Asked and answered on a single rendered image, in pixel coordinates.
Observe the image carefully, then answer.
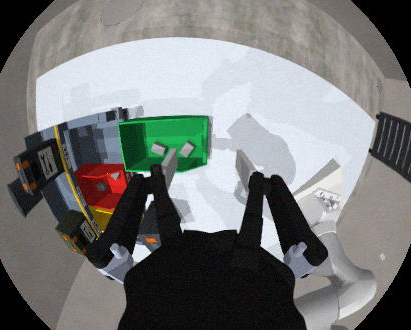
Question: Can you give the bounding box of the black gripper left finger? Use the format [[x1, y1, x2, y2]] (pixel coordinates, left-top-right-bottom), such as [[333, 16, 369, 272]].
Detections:
[[87, 149, 197, 285]]

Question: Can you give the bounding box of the red open bin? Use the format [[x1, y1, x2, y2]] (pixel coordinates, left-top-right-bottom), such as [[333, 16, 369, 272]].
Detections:
[[74, 163, 131, 210]]

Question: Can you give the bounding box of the yellow open bin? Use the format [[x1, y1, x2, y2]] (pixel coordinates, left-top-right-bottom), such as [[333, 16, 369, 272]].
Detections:
[[88, 205, 114, 231]]

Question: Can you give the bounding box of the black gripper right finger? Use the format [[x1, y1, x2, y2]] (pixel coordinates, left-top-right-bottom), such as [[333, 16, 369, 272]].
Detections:
[[227, 149, 328, 284]]

